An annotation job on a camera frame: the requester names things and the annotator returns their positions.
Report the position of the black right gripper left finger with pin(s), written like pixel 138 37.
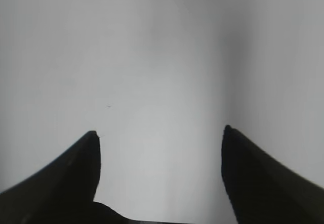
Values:
pixel 63 191

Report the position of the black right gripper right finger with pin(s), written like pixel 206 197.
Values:
pixel 261 189

